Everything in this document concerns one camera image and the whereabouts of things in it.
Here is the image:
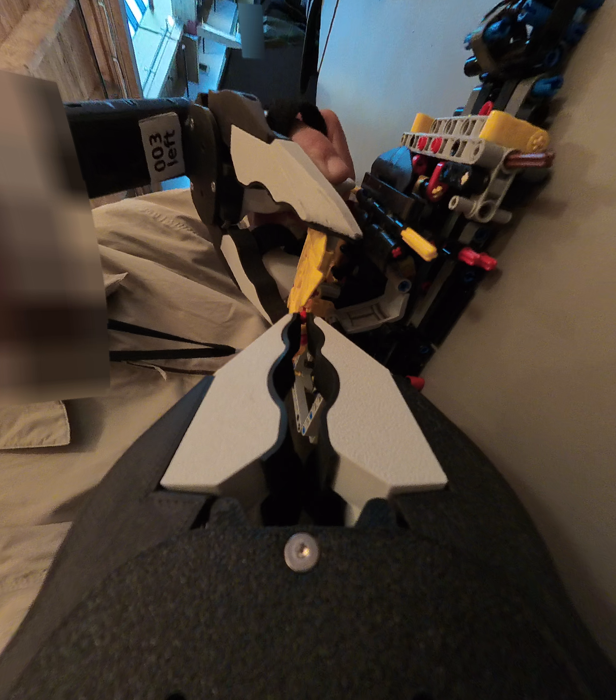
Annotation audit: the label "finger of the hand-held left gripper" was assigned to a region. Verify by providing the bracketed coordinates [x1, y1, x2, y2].
[219, 225, 289, 324]
[230, 124, 364, 240]

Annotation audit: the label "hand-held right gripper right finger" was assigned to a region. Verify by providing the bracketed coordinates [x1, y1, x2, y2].
[314, 318, 449, 515]

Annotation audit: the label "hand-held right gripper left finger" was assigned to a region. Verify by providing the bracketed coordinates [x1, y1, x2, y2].
[161, 318, 300, 515]

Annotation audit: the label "yellow toy fender subassembly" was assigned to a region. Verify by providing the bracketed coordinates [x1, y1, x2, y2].
[286, 227, 344, 318]

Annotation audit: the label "grey angled toy beam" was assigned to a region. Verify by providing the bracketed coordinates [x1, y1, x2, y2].
[292, 315, 328, 445]

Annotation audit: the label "yellow toy car chassis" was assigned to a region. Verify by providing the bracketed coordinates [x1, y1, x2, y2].
[319, 0, 606, 381]

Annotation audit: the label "person's left hand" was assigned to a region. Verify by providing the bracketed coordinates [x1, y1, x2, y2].
[290, 108, 356, 189]

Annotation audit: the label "black lanyard strap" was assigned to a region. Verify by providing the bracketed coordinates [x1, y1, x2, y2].
[109, 318, 239, 368]

